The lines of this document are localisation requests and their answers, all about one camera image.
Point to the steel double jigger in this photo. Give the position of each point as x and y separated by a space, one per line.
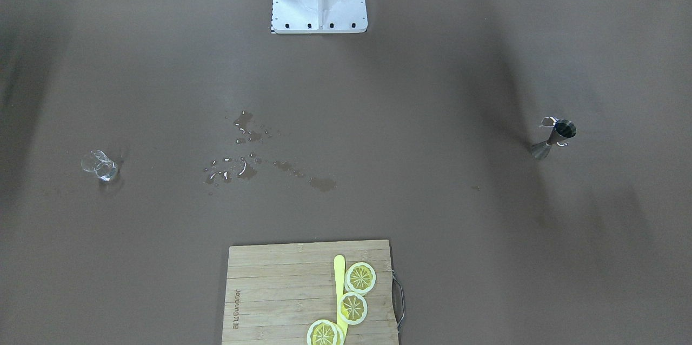
561 131

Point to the clear glass beaker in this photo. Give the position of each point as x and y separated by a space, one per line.
97 163

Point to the yellow plastic knife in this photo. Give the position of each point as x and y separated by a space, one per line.
339 271

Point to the lemon slice far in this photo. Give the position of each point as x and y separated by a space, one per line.
360 278

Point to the lemon slice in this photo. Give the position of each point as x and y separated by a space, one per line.
360 278
324 332
352 308

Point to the lemon slice middle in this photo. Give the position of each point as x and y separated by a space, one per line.
352 308

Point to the bamboo cutting board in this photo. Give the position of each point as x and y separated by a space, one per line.
274 292

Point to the lemon slice near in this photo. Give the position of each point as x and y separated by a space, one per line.
324 332

